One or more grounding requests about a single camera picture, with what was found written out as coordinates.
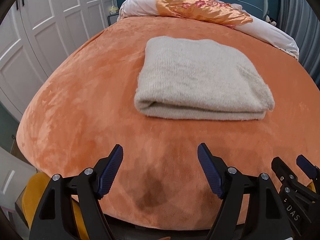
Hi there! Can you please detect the cream knit sweater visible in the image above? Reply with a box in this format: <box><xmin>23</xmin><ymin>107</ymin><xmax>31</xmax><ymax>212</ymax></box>
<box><xmin>134</xmin><ymin>36</ymin><xmax>275</xmax><ymax>121</ymax></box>

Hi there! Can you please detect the yellow garment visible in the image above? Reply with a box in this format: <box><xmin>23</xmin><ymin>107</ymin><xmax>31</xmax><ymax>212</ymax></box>
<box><xmin>22</xmin><ymin>172</ymin><xmax>89</xmax><ymax>239</ymax></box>

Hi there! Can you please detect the grey curtain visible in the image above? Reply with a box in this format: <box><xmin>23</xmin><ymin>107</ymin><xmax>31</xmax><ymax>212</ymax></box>
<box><xmin>278</xmin><ymin>0</ymin><xmax>319</xmax><ymax>86</ymax></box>

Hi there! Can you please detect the white panelled wardrobe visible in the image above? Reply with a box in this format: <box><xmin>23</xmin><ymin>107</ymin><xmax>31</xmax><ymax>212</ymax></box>
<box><xmin>1</xmin><ymin>0</ymin><xmax>116</xmax><ymax>120</ymax></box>

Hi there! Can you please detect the orange floral satin pillow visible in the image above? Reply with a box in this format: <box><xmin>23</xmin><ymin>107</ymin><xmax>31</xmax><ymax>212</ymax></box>
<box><xmin>155</xmin><ymin>0</ymin><xmax>253</xmax><ymax>27</ymax></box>

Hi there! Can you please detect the dark nightstand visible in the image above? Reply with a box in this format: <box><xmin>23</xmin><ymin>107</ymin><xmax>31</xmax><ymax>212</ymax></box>
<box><xmin>107</xmin><ymin>12</ymin><xmax>119</xmax><ymax>26</ymax></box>

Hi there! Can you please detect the yellow tissue box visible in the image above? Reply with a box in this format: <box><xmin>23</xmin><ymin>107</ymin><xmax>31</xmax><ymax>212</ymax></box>
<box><xmin>109</xmin><ymin>5</ymin><xmax>119</xmax><ymax>15</ymax></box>

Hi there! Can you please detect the white duvet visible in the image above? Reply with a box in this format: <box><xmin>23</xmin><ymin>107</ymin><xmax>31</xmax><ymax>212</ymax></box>
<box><xmin>117</xmin><ymin>0</ymin><xmax>299</xmax><ymax>59</ymax></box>

